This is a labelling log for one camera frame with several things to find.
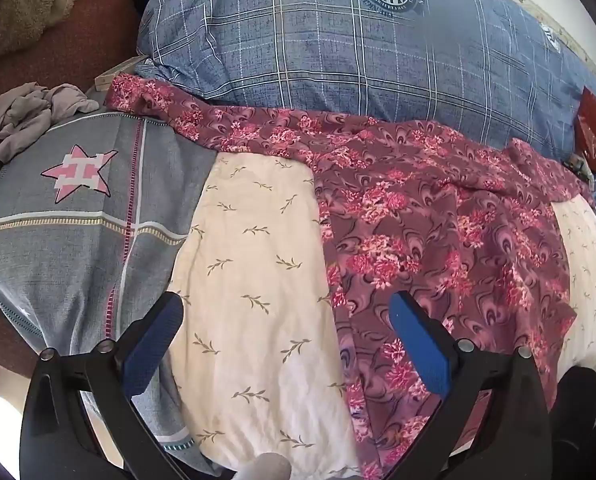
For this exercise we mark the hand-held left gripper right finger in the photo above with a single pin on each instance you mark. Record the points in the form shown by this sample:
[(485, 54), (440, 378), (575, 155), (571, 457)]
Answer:
[(422, 340)]

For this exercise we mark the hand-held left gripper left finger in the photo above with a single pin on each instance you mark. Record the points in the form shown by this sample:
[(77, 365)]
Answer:
[(153, 345)]

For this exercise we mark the maroon floral garment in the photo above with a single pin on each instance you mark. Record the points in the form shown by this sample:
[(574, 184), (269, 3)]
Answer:
[(402, 200)]

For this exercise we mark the cream leaf-print sheet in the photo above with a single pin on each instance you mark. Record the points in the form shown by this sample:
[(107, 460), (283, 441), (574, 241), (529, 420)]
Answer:
[(258, 270)]

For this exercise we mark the grey star-print blanket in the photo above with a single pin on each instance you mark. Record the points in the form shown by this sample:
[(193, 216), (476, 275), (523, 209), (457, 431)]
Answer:
[(78, 230)]

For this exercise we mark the black object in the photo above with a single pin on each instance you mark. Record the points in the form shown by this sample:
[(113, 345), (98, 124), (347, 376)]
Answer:
[(577, 410)]

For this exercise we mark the grey crumpled cloth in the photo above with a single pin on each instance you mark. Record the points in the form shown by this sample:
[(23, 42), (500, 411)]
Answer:
[(18, 115)]

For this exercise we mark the brown upholstered furniture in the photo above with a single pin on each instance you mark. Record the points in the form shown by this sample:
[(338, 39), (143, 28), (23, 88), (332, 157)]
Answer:
[(93, 45)]

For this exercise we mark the blue plaid pillow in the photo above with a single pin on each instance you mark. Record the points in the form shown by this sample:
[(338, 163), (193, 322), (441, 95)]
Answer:
[(303, 35)]

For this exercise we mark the tan towel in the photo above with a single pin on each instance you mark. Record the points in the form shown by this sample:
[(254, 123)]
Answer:
[(38, 5)]

